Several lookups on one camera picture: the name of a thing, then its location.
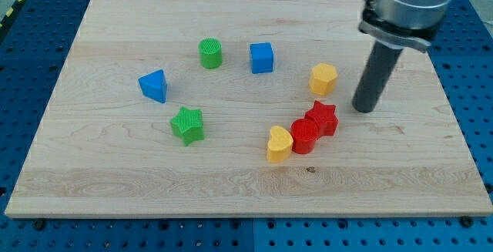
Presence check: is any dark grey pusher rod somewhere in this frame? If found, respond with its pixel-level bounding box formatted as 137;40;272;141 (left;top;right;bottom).
352;42;402;113

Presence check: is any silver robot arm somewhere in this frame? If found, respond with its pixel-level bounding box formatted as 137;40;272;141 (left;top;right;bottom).
358;0;451;53

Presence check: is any yellow hexagon block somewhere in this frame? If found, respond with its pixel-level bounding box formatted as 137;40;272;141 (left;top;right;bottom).
309;63;338;96

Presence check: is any green star block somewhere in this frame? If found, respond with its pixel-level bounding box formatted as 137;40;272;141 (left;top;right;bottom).
170;106;205;146

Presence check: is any red cylinder block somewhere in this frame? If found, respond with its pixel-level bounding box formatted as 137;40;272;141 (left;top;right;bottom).
290;119;319;154

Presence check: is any blue cube block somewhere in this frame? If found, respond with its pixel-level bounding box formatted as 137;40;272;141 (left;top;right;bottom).
250;42;274;74

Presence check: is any red star block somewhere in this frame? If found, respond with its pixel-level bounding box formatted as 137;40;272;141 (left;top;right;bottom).
304;100;339;138

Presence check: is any blue triangle block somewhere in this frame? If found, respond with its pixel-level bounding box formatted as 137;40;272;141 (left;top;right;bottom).
138;69;167;103

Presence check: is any yellow heart block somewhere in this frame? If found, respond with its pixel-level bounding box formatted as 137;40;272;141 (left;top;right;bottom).
266;126;293;163

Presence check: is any wooden board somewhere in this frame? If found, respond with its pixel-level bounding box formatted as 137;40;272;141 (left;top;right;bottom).
5;0;492;219

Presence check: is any green cylinder block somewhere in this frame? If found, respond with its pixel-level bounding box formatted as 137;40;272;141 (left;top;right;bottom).
198;38;223;69

